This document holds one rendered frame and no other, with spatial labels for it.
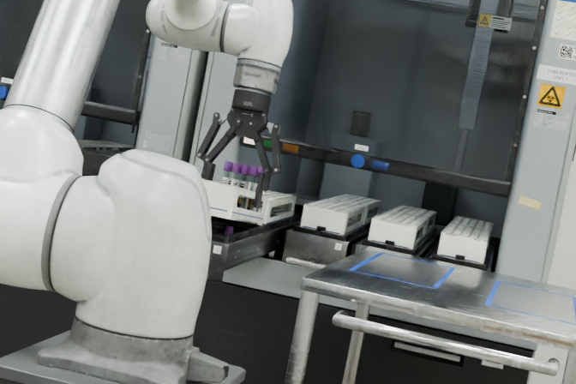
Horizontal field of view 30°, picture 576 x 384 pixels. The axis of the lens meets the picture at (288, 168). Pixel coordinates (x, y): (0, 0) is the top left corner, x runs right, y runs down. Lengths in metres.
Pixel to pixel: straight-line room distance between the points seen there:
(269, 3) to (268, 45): 0.08
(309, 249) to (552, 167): 0.55
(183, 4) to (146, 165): 0.79
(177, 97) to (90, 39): 0.99
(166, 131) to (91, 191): 1.16
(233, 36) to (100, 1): 0.64
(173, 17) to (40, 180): 0.82
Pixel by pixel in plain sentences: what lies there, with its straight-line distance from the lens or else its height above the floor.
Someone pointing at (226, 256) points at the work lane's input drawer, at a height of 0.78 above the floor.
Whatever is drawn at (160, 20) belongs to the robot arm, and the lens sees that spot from 2.17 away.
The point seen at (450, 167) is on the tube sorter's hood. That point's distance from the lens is 2.36.
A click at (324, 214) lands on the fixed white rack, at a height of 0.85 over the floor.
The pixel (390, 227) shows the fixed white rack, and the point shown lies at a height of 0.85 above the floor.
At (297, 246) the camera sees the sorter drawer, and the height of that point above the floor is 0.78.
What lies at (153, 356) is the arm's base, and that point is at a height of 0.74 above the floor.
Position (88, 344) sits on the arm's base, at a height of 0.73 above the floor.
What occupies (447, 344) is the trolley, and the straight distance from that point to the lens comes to 1.55.
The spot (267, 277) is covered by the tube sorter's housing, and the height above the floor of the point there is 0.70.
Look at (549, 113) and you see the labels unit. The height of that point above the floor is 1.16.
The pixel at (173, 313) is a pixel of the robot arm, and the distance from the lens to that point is 1.34.
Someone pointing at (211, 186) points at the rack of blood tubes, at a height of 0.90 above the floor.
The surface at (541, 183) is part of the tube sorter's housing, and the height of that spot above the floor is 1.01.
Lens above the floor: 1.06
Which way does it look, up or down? 3 degrees down
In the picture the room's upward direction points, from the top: 10 degrees clockwise
